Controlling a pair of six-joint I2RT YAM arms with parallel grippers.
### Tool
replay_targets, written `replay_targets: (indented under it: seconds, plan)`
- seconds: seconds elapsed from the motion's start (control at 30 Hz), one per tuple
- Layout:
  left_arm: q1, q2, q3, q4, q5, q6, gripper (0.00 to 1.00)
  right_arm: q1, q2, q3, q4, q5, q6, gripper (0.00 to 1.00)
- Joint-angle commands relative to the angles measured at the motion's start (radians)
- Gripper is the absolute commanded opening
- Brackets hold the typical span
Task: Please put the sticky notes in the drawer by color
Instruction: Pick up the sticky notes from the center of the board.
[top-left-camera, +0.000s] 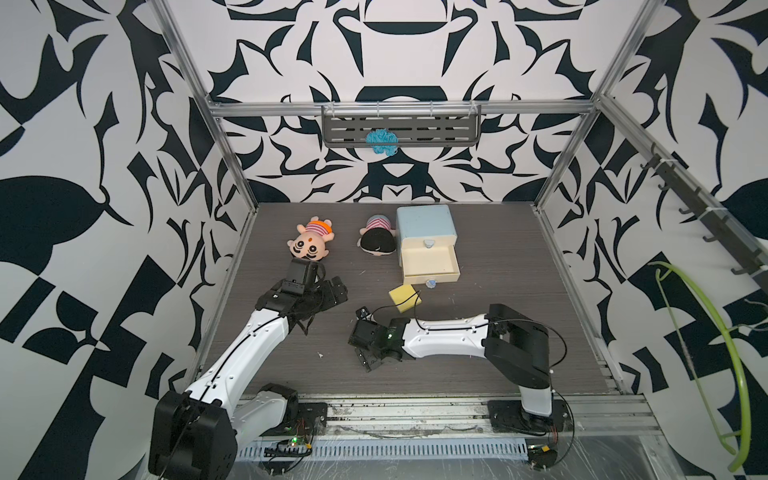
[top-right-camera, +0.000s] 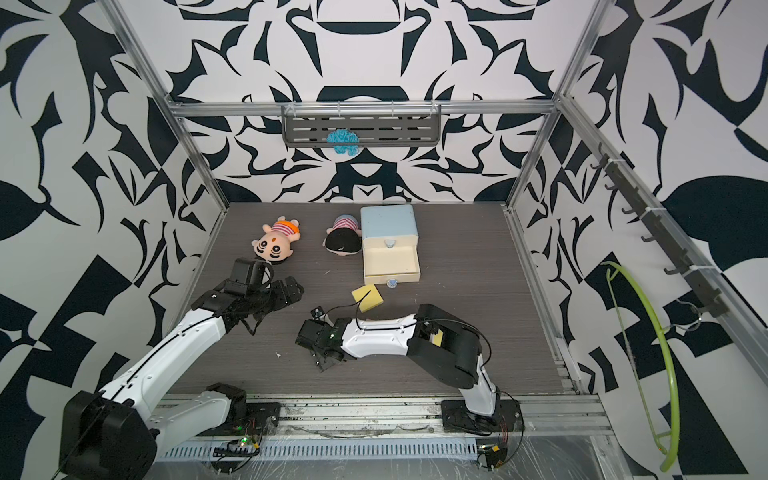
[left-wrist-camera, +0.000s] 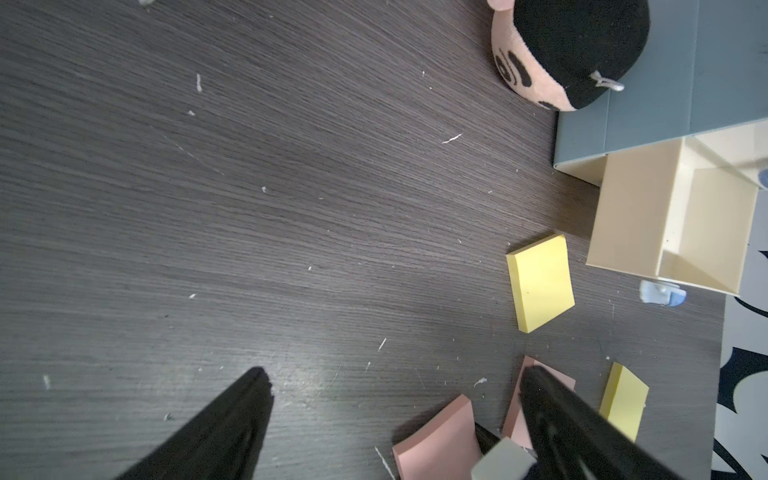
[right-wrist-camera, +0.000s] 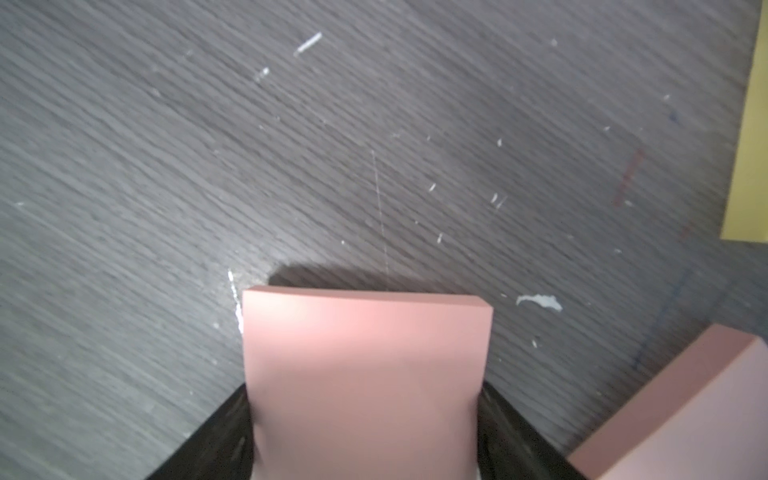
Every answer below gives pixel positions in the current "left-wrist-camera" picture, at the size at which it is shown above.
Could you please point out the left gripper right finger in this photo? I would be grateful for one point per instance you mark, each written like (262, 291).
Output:
(572, 441)

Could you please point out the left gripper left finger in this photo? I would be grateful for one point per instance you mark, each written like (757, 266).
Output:
(223, 441)

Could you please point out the pink sticky note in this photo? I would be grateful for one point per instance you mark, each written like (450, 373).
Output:
(446, 447)
(515, 426)

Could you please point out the yellow sticky note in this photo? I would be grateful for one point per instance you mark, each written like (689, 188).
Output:
(540, 282)
(624, 401)

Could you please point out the light blue drawer box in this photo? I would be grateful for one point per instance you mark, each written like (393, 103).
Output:
(678, 153)

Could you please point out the plush doll black hair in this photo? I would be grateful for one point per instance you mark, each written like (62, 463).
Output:
(564, 54)

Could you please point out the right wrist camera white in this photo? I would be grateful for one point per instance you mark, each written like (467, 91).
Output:
(505, 461)

